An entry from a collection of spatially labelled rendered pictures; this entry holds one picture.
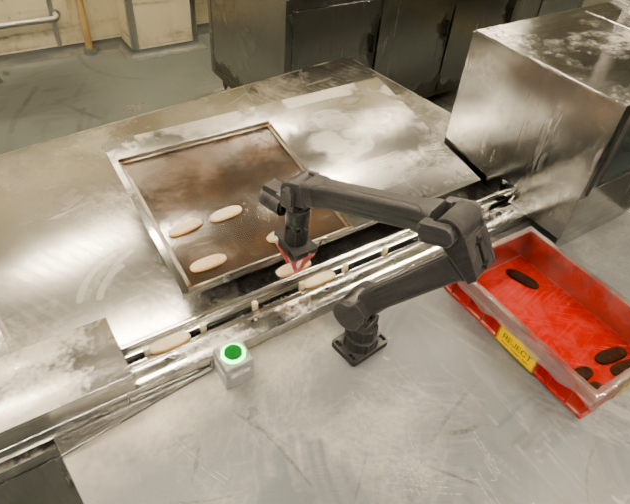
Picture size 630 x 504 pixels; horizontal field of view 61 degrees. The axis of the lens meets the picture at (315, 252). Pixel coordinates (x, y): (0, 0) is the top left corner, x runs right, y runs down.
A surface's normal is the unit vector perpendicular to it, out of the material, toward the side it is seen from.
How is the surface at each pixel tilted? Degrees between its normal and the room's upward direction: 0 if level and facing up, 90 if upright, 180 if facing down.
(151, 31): 90
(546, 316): 0
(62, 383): 0
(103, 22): 90
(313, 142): 10
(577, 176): 90
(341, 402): 0
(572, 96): 90
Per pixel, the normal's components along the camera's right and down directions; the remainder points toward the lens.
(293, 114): 0.16, -0.61
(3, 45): 0.55, 0.60
